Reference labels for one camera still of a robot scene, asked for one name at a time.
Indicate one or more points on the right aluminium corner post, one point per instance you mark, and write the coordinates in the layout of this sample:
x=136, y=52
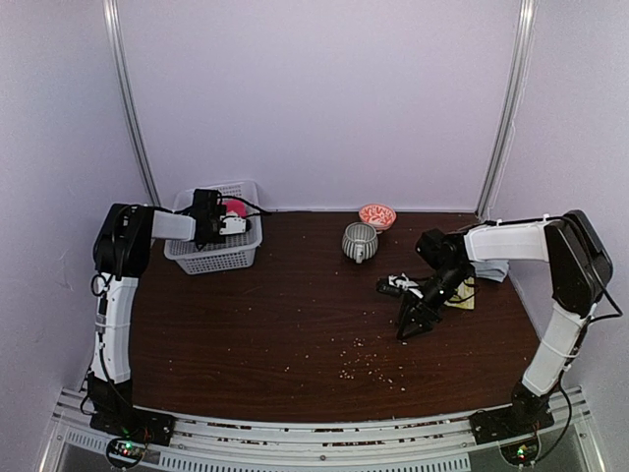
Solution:
x=512, y=98

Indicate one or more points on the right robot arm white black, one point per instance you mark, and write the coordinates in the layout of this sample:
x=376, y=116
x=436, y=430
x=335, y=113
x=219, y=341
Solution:
x=562, y=266

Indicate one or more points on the aluminium front rail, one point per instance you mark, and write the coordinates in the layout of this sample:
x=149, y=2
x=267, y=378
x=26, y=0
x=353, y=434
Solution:
x=567, y=441

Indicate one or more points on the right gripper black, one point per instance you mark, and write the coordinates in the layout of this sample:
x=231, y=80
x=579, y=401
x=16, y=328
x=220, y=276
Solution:
x=418, y=311

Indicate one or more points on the grey striped ceramic mug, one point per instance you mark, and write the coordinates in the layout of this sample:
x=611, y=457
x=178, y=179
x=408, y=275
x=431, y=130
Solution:
x=359, y=242

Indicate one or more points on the left aluminium corner post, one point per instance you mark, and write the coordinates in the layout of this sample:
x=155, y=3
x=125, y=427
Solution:
x=131, y=117

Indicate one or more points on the pink microfibre towel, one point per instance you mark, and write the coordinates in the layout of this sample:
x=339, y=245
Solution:
x=235, y=208

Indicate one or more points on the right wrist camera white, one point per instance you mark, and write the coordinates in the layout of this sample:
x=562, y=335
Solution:
x=398, y=285

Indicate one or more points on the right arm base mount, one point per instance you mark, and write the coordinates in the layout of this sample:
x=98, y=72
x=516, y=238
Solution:
x=500, y=424

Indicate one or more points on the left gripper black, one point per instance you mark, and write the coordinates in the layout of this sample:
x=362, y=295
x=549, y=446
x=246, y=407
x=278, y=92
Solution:
x=215, y=241

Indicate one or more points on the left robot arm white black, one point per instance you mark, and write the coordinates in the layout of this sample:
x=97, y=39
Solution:
x=121, y=254

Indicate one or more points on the aluminium corner post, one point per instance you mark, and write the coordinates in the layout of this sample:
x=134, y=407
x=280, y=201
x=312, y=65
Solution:
x=131, y=117
x=512, y=98

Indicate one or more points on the white perforated plastic basket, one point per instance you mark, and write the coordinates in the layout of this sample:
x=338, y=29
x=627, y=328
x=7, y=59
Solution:
x=237, y=251

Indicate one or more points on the yellow green patterned towel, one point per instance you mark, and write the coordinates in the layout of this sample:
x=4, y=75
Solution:
x=464, y=297

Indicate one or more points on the red white patterned bowl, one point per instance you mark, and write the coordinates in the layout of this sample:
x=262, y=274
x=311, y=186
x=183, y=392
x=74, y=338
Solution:
x=379, y=216

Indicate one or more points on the light blue towel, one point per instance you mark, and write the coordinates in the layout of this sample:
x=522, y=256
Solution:
x=495, y=270

